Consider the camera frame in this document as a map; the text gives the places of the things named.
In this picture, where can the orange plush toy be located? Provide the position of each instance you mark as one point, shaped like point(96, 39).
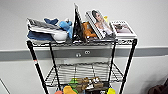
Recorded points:
point(88, 30)

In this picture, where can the white bowl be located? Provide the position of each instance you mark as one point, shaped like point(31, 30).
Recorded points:
point(60, 36)

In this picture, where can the magazine with face print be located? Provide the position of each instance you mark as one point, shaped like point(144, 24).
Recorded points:
point(101, 25)

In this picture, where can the small yellow item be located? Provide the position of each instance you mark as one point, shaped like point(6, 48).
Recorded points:
point(106, 19)

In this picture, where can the brown plush toy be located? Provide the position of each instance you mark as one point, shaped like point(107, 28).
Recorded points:
point(90, 82)

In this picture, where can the green toy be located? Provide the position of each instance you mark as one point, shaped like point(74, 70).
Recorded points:
point(73, 81)

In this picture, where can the white book with photo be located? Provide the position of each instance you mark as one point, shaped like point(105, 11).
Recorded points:
point(122, 28)

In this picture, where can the yellow orange toy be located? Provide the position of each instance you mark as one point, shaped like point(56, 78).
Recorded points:
point(69, 90)

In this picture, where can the dark blue folded cloth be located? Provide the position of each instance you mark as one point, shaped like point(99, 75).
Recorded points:
point(36, 37)

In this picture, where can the salmon orange toy block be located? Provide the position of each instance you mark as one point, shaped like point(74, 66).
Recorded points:
point(59, 92)

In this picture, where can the yellow round toy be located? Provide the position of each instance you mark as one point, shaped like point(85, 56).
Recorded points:
point(111, 91)

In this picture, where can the white wall outlet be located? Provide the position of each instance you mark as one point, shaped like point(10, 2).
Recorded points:
point(87, 52)

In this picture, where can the grey round wall outlet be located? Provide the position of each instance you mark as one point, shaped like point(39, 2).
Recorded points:
point(78, 55)

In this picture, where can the long grey wall band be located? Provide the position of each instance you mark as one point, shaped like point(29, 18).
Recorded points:
point(20, 54)

